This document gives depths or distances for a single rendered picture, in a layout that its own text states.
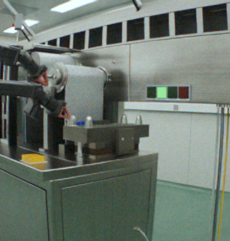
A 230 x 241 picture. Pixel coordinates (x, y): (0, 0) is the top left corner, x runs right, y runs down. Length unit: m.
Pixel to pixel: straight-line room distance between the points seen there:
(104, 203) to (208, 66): 0.72
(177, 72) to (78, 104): 0.48
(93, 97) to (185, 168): 2.78
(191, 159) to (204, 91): 2.79
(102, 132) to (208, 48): 0.58
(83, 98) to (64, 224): 0.62
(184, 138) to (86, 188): 3.00
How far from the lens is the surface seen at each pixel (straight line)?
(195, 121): 3.96
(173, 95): 1.36
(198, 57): 1.31
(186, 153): 4.06
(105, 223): 1.29
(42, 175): 1.02
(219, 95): 1.25
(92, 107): 1.47
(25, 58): 1.32
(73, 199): 1.13
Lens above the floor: 1.13
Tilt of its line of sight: 3 degrees down
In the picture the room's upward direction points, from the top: 1 degrees clockwise
